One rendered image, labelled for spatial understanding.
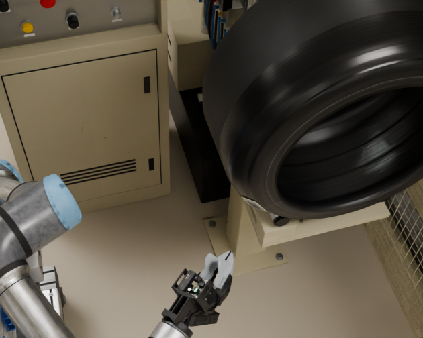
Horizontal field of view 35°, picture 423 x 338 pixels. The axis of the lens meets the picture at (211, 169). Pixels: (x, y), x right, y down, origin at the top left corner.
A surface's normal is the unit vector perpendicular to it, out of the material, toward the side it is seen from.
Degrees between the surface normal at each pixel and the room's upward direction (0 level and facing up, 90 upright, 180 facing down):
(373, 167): 28
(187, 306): 70
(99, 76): 90
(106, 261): 0
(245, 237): 90
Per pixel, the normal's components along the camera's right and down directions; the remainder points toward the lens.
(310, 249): 0.04, -0.58
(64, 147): 0.28, 0.78
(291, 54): -0.52, -0.35
